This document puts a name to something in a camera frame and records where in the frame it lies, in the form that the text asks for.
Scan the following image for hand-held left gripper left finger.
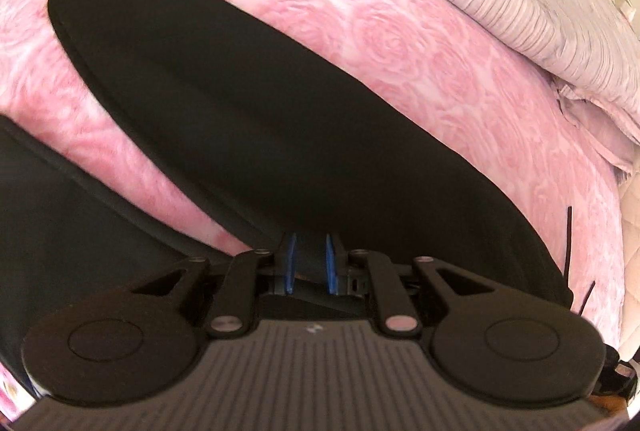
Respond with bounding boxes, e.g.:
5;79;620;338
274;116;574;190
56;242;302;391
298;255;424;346
131;232;301;338

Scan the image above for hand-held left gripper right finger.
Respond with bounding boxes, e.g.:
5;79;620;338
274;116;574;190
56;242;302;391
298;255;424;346
324;232;501;336

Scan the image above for black pants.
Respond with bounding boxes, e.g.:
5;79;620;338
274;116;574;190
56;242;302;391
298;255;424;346
0;0;575;392

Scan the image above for pink rose blanket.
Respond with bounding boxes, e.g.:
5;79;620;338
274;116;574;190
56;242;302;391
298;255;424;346
0;0;628;431

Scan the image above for white quilted mattress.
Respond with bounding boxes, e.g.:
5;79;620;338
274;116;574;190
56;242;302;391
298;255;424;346
607;161;640;354

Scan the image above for striped lilac duvet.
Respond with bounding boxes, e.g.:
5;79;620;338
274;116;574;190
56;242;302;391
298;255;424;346
305;0;640;174

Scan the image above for black cable tie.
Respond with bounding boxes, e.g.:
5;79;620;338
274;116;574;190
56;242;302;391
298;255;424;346
564;206;574;309
579;280;597;314

